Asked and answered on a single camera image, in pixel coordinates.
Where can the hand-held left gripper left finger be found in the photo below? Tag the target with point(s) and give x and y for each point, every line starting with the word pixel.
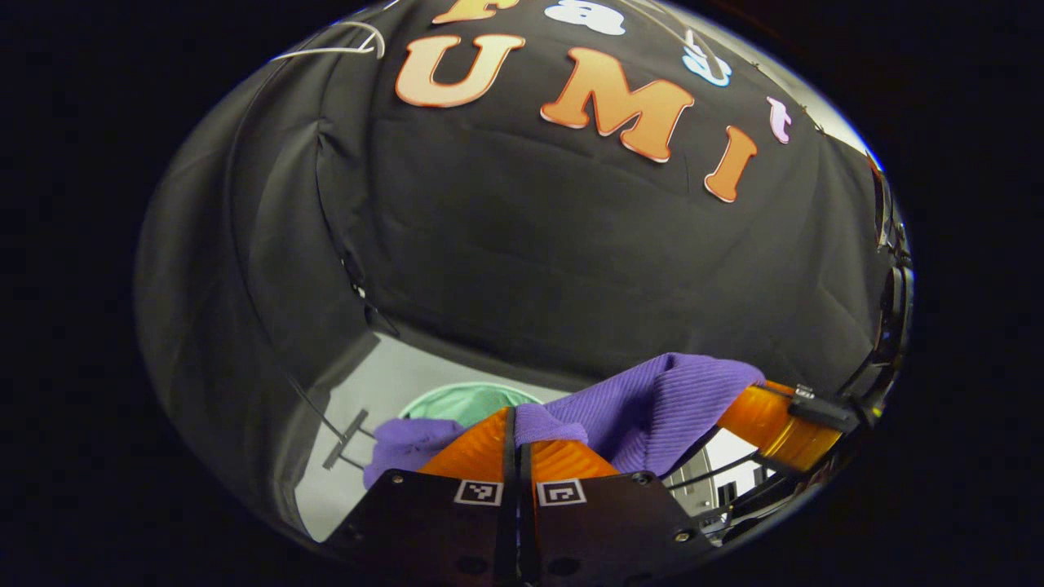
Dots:
pixel 424 530

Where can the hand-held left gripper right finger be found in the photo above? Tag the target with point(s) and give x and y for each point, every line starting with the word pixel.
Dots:
pixel 612 530

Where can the black backdrop cloth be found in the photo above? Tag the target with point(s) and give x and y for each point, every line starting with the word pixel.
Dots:
pixel 530 244

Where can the plain white hanger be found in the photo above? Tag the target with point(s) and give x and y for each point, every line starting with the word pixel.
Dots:
pixel 326 51

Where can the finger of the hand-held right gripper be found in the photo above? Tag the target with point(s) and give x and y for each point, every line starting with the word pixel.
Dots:
pixel 775 428

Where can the green laundry hamper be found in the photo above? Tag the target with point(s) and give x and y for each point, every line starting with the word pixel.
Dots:
pixel 465 403

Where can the purple ribbed jacket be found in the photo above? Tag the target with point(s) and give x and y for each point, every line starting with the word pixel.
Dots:
pixel 652 399

